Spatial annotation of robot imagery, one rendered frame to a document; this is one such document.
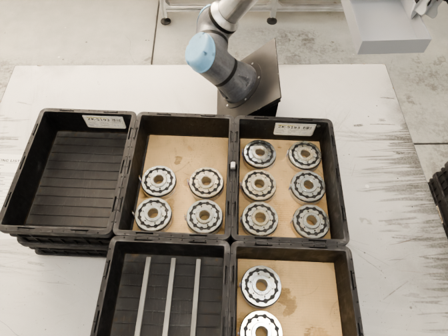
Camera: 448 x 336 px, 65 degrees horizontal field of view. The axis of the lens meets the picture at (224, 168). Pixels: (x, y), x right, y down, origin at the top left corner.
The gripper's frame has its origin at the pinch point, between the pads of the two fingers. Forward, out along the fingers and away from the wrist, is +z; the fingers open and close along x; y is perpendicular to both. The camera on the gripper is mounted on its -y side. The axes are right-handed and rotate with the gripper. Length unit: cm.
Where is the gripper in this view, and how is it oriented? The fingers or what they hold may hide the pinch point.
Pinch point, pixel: (415, 13)
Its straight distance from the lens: 133.0
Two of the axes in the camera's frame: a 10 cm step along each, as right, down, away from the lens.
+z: -2.9, 5.0, 8.2
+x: 9.6, 0.8, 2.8
